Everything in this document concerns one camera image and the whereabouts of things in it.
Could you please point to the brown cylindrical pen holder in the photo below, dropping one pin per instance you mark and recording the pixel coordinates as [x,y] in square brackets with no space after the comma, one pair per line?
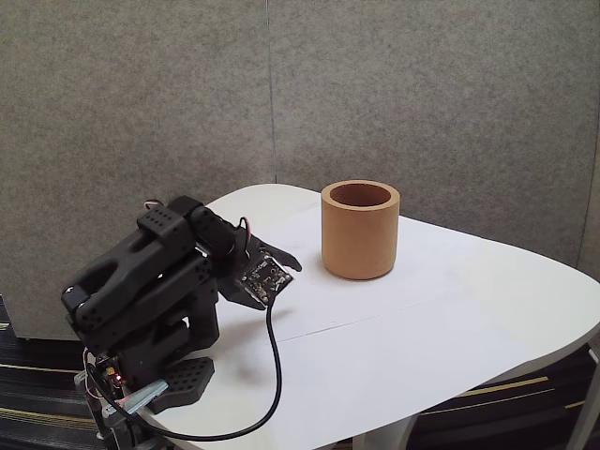
[360,244]

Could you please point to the grey metal table clamp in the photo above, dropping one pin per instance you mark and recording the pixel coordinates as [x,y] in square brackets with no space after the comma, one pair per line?
[140,396]

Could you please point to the motor controller circuit board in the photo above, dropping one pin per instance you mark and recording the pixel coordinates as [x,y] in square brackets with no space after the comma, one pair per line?
[110,372]

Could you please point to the grey felt partition panel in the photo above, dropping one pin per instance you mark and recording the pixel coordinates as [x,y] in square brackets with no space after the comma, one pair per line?
[445,94]
[131,117]

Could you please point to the white table leg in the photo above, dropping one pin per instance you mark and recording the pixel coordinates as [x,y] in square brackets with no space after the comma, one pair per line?
[382,433]
[583,403]

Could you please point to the bare circuit board camera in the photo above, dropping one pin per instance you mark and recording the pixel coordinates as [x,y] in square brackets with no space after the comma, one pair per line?
[266,277]

